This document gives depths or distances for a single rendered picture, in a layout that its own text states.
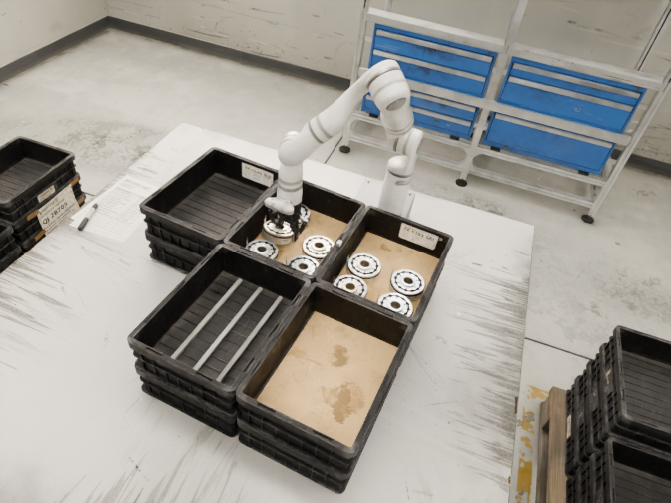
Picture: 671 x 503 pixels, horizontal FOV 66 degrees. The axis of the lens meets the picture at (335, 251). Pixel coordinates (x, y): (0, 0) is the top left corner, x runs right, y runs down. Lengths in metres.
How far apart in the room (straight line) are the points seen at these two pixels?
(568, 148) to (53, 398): 2.92
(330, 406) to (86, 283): 0.89
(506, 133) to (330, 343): 2.27
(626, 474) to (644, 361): 0.43
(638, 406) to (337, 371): 1.13
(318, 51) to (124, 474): 3.62
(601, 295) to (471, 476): 1.92
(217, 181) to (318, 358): 0.82
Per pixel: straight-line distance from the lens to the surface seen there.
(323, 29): 4.36
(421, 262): 1.69
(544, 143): 3.43
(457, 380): 1.60
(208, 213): 1.78
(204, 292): 1.53
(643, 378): 2.21
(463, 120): 3.39
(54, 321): 1.72
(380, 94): 1.32
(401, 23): 3.23
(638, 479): 2.10
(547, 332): 2.85
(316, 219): 1.77
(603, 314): 3.11
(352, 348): 1.42
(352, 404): 1.33
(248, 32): 4.65
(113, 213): 2.03
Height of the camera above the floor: 1.97
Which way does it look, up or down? 43 degrees down
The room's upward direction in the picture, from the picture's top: 9 degrees clockwise
